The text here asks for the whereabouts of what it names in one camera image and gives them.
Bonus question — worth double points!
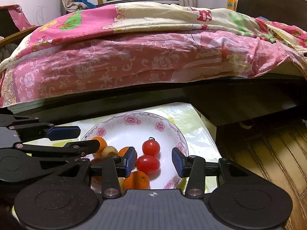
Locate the pale brown longan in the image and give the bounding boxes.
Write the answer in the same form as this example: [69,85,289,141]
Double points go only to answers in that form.
[102,146,118,159]

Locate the small orange kumquat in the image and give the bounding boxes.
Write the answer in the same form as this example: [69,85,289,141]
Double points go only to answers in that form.
[118,146,137,163]

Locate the larger orange tangerine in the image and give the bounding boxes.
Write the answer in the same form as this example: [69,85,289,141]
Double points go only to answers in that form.
[92,136,108,157]

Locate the round red cherry tomato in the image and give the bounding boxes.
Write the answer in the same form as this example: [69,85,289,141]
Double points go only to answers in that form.
[142,137,160,157]

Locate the dark red plum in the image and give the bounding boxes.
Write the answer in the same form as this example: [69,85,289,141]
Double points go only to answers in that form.
[90,157,103,184]

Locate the green checkered tablecloth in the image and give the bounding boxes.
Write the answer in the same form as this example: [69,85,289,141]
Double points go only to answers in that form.
[23,102,223,194]

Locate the pink floral quilt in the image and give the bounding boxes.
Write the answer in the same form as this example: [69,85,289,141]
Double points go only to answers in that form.
[1,2,306,108]

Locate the blue cloth bundle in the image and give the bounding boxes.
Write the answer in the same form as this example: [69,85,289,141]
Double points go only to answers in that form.
[75,0,96,9]

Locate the yellow box on headboard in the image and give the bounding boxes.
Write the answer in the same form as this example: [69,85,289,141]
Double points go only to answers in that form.
[226,0,237,11]

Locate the dark wooden headboard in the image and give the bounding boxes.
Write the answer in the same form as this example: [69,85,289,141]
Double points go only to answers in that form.
[236,0,307,30]

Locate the dark bed frame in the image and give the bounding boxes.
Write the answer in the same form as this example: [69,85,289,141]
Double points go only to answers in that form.
[1,74,306,126]

